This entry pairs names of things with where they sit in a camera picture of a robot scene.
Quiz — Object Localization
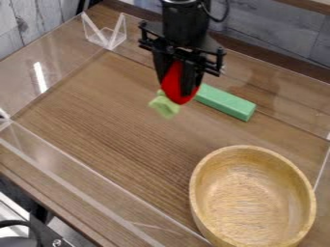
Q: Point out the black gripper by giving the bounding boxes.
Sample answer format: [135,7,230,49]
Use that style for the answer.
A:
[138,20,226,96]

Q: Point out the red plush strawberry green leaves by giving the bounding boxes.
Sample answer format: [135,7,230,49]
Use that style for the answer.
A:
[148,62,200,119]

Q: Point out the wooden bowl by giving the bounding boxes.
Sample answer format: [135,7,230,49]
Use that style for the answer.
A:
[190,145,317,247]

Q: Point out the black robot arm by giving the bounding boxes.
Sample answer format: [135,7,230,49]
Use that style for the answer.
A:
[138,0,230,104]

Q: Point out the green rectangular block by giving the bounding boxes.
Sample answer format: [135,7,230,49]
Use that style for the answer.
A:
[195,84,256,122]

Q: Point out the black metal stand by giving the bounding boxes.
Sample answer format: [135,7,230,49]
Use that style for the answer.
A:
[0,175,69,247]

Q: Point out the clear acrylic corner bracket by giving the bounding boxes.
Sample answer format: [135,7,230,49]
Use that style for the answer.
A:
[81,13,128,51]

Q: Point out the black cable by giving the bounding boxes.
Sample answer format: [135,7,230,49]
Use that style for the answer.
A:
[200,0,232,24]

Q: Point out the clear acrylic front wall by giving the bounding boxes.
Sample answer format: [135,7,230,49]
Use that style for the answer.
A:
[0,115,212,247]

